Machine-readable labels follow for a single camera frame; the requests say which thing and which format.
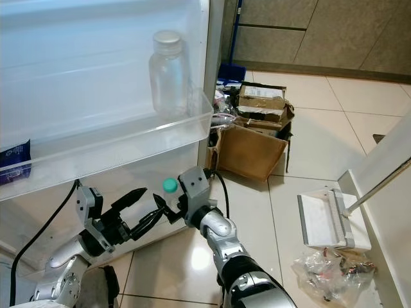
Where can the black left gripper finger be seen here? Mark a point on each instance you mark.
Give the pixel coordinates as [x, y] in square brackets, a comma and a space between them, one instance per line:
[128, 201]
[151, 224]

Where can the teal cap water bottle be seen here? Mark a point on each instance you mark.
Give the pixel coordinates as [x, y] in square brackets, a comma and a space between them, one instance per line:
[170, 185]

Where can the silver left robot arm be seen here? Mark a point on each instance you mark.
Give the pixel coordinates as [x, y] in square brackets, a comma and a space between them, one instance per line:
[67, 266]

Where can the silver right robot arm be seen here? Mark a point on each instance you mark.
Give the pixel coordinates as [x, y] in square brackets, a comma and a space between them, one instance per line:
[225, 234]

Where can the clear fridge door shelf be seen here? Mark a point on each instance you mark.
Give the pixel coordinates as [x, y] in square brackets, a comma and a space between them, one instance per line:
[115, 144]

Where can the open plain brown carton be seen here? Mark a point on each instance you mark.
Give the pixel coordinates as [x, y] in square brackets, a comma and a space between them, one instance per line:
[250, 154]

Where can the blue chocolate bar pack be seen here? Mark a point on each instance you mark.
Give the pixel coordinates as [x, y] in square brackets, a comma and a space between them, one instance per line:
[14, 163]

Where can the clear bottle grey cap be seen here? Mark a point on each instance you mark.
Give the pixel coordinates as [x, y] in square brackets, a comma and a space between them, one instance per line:
[169, 77]

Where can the small carton white label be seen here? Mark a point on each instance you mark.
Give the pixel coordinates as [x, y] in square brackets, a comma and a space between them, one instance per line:
[262, 99]

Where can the white dustpan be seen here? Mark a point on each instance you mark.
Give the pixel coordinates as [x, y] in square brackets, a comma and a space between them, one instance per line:
[318, 221]

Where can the blue mop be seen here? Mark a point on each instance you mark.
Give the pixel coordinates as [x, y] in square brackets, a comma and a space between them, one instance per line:
[231, 72]

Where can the clear plastic rubbish bag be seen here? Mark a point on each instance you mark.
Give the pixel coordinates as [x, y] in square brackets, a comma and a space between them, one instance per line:
[334, 276]

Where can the pale broom stick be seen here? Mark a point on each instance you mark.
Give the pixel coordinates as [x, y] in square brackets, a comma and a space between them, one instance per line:
[379, 191]

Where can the beige kitchen cabinet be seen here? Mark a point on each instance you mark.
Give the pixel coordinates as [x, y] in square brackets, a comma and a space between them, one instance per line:
[327, 32]

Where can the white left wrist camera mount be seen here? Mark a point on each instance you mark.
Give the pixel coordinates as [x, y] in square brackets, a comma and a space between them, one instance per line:
[88, 204]

